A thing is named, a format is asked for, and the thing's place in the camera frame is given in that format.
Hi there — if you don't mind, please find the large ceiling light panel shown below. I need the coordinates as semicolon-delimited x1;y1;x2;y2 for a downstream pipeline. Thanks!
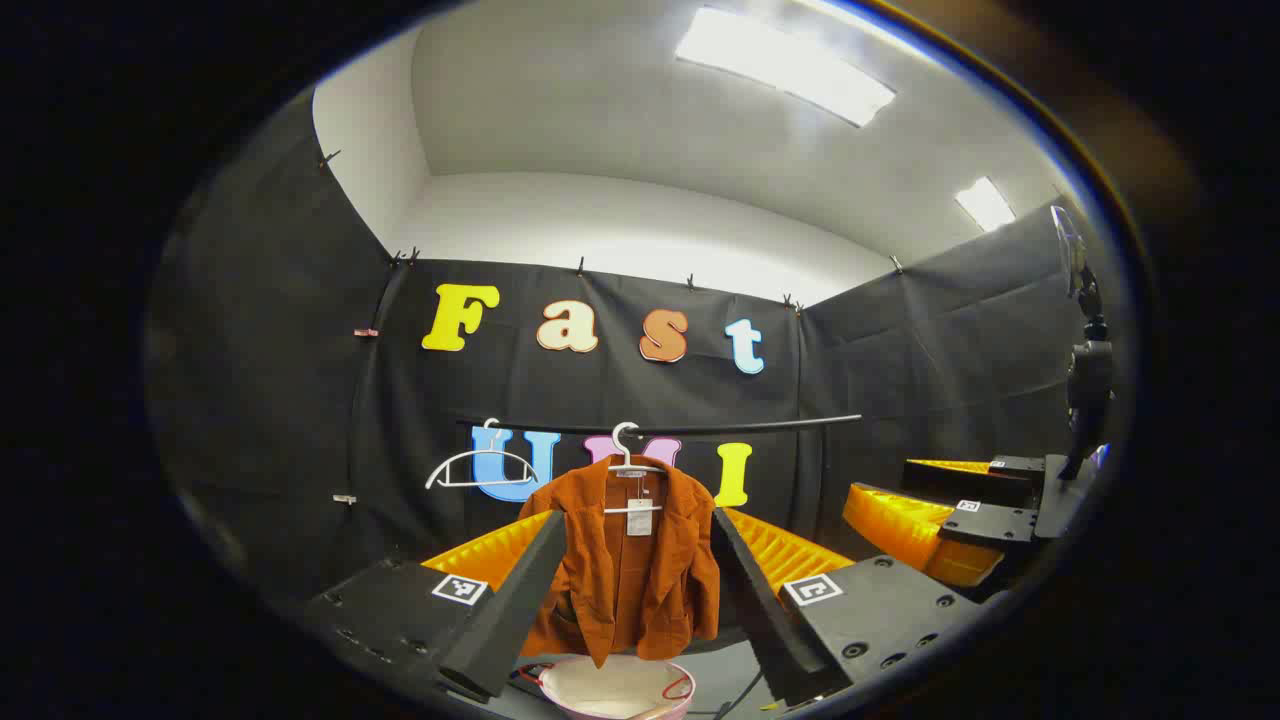
675;8;897;128

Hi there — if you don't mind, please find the orange corduroy jacket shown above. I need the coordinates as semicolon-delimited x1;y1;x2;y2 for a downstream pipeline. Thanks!
518;455;723;668

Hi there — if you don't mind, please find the pink white laundry hamper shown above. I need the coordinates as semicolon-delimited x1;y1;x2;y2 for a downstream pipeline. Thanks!
538;654;697;720

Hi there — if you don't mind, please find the black clothes rail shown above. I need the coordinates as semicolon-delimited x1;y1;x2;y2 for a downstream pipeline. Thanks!
455;413;863;438

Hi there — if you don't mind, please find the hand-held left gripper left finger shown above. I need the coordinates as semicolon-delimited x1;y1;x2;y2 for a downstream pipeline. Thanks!
300;510;569;701

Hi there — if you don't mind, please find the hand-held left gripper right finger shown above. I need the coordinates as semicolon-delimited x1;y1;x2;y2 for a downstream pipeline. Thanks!
708;506;986;709

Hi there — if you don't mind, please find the thin white wire hanger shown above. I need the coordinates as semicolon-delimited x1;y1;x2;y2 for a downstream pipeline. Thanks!
425;418;541;491

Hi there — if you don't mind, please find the white clothes hanger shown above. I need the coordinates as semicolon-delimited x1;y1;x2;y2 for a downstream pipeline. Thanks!
603;421;668;515

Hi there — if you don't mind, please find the black backdrop cloth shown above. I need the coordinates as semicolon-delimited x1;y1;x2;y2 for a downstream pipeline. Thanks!
150;95;1121;606

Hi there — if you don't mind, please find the small ceiling light panel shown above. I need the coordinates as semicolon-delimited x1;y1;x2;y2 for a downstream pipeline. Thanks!
954;177;1018;233

